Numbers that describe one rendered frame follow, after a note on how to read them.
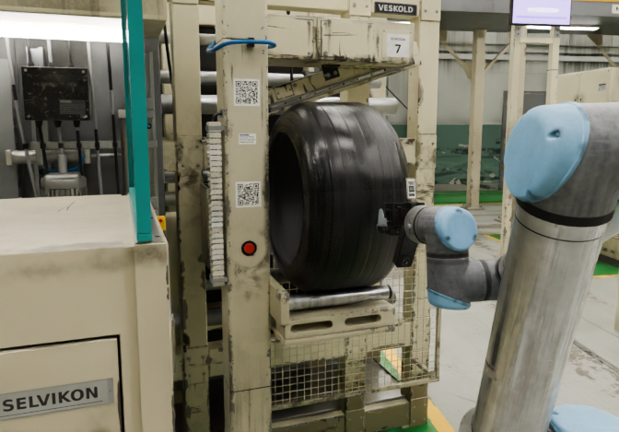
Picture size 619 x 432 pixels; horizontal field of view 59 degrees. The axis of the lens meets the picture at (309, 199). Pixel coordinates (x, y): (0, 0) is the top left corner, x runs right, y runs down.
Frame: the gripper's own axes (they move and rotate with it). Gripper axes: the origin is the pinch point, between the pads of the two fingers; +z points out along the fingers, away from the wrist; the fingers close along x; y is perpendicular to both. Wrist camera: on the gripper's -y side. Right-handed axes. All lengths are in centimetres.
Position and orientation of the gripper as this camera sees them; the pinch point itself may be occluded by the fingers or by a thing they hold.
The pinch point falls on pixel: (381, 227)
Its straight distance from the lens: 149.1
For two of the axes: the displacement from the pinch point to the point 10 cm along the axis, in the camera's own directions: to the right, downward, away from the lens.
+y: -0.4, -10.0, -0.2
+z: -3.3, -0.1, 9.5
